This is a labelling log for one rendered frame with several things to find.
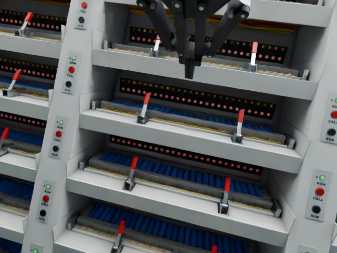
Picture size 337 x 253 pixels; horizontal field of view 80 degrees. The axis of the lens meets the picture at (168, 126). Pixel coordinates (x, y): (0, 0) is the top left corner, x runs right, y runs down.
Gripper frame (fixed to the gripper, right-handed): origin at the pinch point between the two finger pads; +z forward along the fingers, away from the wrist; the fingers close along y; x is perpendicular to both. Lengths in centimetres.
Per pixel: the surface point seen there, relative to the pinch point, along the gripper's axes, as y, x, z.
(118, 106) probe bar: -21.7, -3.3, 26.2
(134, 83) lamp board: -21.5, 8.2, 33.1
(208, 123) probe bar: 6.4, -3.3, 26.2
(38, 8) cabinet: -69, 33, 32
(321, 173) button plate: 34.6, -11.6, 21.1
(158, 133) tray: -6.6, -9.9, 21.3
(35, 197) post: -39, -35, 26
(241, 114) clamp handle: 14.4, -0.1, 21.9
